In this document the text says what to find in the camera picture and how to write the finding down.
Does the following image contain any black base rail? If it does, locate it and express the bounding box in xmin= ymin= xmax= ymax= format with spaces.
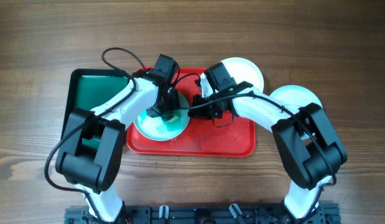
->
xmin=64 ymin=203 xmax=341 ymax=224

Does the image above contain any green water tray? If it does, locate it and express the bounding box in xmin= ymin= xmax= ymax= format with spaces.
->
xmin=61 ymin=68 xmax=129 ymax=137

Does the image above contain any green yellow sponge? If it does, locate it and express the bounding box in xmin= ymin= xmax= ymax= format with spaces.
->
xmin=162 ymin=112 xmax=178 ymax=122

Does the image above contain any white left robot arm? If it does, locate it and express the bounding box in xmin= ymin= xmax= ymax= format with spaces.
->
xmin=49 ymin=55 xmax=180 ymax=223

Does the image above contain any white plate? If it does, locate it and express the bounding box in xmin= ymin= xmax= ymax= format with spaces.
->
xmin=221 ymin=57 xmax=264 ymax=92
xmin=134 ymin=92 xmax=190 ymax=141
xmin=269 ymin=85 xmax=323 ymax=140

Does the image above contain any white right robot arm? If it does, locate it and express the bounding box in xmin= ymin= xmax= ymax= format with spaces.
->
xmin=188 ymin=57 xmax=347 ymax=223

